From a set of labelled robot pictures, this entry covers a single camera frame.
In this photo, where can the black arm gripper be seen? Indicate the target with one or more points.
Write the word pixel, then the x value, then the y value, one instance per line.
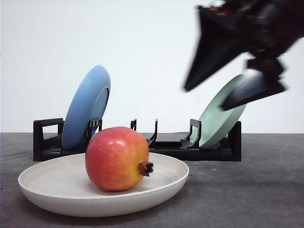
pixel 268 28

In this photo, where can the red pomegranate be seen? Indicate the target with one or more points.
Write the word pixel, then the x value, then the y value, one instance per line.
pixel 117 158

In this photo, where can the white plate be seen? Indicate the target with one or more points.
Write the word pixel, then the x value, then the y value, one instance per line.
pixel 64 186

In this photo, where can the mint green plate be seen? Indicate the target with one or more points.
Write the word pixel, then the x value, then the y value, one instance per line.
pixel 217 124

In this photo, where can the blue plate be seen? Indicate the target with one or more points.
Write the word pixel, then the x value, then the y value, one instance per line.
pixel 89 102

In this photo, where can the black dish rack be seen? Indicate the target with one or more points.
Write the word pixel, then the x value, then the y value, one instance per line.
pixel 48 142

